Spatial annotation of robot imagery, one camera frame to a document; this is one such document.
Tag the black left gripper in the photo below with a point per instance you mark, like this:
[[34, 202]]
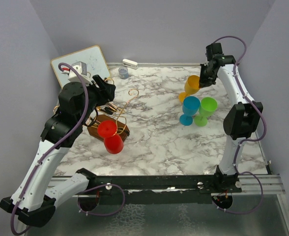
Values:
[[105, 92]]

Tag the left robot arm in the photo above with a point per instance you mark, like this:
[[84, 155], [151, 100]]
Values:
[[33, 203]]

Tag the blue plastic wine glass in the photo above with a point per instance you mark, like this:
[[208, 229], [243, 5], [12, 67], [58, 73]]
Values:
[[190, 107]]

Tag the green plastic wine glass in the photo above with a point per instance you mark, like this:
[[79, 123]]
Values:
[[207, 107]]

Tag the gold wire glass rack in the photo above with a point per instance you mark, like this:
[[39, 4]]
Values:
[[111, 112]]

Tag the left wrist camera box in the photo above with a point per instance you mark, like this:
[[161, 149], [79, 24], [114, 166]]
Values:
[[81, 68]]

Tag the black front mounting rail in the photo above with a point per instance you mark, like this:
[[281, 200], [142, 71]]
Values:
[[202, 183]]

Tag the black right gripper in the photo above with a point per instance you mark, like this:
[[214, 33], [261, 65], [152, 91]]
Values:
[[203, 82]]

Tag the red plastic wine glass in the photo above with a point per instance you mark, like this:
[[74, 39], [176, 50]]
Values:
[[111, 139]]

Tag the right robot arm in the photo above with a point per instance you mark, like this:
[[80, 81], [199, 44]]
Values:
[[242, 119]]

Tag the small blue-lidded jar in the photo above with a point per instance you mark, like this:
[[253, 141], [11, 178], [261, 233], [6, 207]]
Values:
[[123, 72]]

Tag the small whiteboard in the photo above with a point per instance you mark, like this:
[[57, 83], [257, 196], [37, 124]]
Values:
[[92, 57]]

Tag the white eraser block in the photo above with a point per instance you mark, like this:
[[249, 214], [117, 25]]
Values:
[[130, 64]]

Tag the yellow plastic wine glass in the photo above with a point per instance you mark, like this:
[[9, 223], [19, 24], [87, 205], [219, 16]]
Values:
[[191, 87]]

